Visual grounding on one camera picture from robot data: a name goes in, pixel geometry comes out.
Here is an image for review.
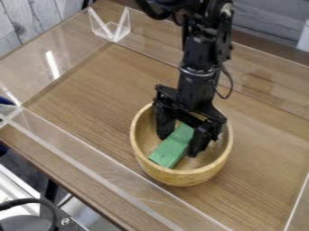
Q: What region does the clear acrylic enclosure wall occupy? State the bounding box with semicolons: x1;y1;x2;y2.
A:
0;1;309;231

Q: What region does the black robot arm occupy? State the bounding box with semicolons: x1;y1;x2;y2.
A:
136;0;235;157

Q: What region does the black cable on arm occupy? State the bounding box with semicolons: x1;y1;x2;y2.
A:
210;64;235;101

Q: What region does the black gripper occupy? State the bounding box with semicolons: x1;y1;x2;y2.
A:
154;67;228;158

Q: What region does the black table leg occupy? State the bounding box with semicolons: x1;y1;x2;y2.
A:
45;180;59;202

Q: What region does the black cable bottom left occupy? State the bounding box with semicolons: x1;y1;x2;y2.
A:
0;196;58;231

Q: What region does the green rectangular block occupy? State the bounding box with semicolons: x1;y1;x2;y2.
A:
149;124;194;169

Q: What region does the brown wooden bowl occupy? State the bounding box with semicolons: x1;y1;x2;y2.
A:
130;104;235;187

